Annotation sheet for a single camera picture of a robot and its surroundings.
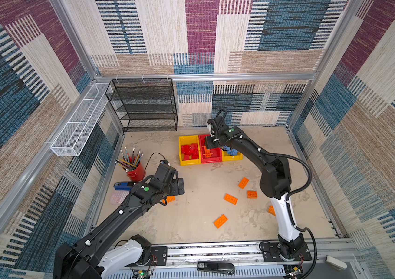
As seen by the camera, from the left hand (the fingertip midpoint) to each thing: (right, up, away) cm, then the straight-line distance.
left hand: (175, 184), depth 80 cm
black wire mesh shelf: (-23, +43, +29) cm, 57 cm away
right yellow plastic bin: (+27, +11, +20) cm, 35 cm away
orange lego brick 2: (+38, -7, +10) cm, 39 cm away
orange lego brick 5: (-3, -8, +7) cm, 11 cm away
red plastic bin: (+22, +12, +25) cm, 35 cm away
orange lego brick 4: (+21, -18, +3) cm, 27 cm away
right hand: (+18, +19, +17) cm, 31 cm away
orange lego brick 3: (+27, -9, +9) cm, 30 cm away
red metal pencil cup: (-22, +2, +15) cm, 27 cm away
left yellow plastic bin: (+3, +21, +29) cm, 36 cm away
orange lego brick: (+34, -2, +15) cm, 37 cm away
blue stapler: (-28, -3, +10) cm, 30 cm away
